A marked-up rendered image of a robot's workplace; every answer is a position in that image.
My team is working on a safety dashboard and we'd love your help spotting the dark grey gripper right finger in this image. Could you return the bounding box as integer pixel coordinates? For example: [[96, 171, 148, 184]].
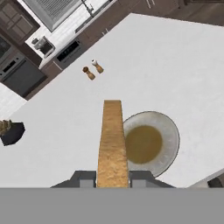
[[129, 170, 176, 189]]

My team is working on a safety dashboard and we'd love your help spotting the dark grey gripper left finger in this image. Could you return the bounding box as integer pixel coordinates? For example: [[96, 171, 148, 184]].
[[51, 170, 97, 189]]

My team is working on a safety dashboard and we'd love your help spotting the grey plate with brown centre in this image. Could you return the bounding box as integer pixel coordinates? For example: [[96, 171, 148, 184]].
[[122, 110, 181, 179]]

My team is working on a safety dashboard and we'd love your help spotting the dark stool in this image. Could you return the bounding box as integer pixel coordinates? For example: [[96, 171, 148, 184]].
[[207, 172, 224, 189]]

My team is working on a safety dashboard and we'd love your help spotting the black knife block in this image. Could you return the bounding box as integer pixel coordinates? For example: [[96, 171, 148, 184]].
[[0, 119, 26, 147]]

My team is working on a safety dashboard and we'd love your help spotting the wooden shaker with dark cap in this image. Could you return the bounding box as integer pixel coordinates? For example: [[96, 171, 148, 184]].
[[81, 66, 96, 81]]

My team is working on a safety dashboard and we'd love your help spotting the wooden shaker with white cap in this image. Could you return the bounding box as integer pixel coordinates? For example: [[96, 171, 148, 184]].
[[90, 59, 105, 74]]

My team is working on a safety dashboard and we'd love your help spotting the grey oven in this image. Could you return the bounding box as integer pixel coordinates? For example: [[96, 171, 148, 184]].
[[0, 34, 48, 99]]

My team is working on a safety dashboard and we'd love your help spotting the black dishwasher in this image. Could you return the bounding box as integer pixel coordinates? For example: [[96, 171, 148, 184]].
[[52, 38, 83, 71]]

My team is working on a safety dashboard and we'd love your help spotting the white sink with tap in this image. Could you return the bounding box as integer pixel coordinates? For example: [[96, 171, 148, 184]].
[[22, 0, 102, 32]]

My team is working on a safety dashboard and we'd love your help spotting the dark brown cupboard run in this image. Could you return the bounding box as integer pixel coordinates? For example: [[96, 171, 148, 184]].
[[0, 0, 41, 46]]

